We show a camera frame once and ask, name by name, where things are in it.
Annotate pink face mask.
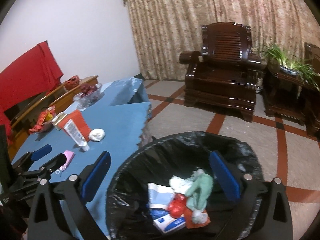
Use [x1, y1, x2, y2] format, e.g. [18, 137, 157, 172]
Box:
[55, 150, 75, 175]

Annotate white tube with label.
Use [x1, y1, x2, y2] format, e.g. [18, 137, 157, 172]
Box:
[63, 119, 89, 152]

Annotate green rubber glove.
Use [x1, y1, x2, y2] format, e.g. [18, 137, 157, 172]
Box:
[184, 168, 214, 212]

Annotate white cloth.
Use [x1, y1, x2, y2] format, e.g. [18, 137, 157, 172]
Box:
[169, 176, 193, 194]

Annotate white cardboard box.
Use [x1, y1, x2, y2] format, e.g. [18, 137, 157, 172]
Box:
[148, 183, 185, 235]

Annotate black trash bag bin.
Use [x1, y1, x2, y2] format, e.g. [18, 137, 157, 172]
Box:
[106, 132, 264, 239]

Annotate red crumpled trash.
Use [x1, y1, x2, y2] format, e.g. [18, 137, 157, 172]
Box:
[168, 193, 187, 219]

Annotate wooden bench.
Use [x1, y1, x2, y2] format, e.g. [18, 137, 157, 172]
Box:
[7, 75, 99, 160]

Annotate small tissue box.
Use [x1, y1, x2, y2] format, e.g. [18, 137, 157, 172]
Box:
[52, 112, 67, 131]

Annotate red snack wrapper dish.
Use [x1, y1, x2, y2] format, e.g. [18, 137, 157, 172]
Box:
[28, 105, 56, 134]

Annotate orange foam fruit net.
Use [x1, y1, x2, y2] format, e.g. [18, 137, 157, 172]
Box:
[57, 110, 91, 141]

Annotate crumpled white tissue ball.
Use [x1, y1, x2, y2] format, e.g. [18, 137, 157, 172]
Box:
[88, 128, 105, 142]

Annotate glass fruit bowl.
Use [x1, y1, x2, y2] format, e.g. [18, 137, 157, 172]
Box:
[73, 83, 104, 110]

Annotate blue tablecloth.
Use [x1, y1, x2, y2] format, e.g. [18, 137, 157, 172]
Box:
[13, 77, 151, 235]

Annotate red apples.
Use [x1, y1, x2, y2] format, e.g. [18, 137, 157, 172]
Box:
[80, 83, 98, 98]

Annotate red cloth cover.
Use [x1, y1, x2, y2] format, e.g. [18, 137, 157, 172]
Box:
[0, 41, 63, 136]

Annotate dark wooden side table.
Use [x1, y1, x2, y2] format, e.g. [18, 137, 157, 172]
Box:
[263, 67, 316, 126]

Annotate green potted plant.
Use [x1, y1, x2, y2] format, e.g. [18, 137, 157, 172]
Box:
[261, 43, 319, 91]

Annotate beige patterned curtain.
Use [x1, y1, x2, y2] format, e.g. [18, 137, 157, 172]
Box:
[123, 0, 319, 80]

